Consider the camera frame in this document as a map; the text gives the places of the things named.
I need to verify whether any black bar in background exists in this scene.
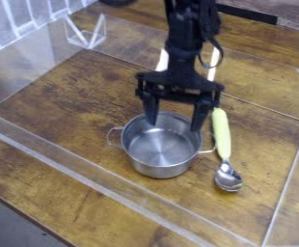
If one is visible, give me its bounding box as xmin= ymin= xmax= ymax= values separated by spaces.
xmin=216 ymin=4 xmax=278 ymax=25

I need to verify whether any green handled metal spoon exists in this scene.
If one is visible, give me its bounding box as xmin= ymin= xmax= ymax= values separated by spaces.
xmin=210 ymin=108 xmax=242 ymax=192

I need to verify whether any clear acrylic enclosure wall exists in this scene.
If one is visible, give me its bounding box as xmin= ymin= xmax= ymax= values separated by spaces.
xmin=0 ymin=0 xmax=299 ymax=247

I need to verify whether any small steel pot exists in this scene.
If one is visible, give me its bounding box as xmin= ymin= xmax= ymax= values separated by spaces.
xmin=106 ymin=111 xmax=216 ymax=179

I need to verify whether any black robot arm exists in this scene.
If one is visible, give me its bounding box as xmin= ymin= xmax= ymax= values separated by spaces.
xmin=134 ymin=0 xmax=224 ymax=131

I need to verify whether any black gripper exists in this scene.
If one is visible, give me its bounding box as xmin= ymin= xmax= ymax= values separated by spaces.
xmin=134 ymin=48 xmax=224 ymax=131

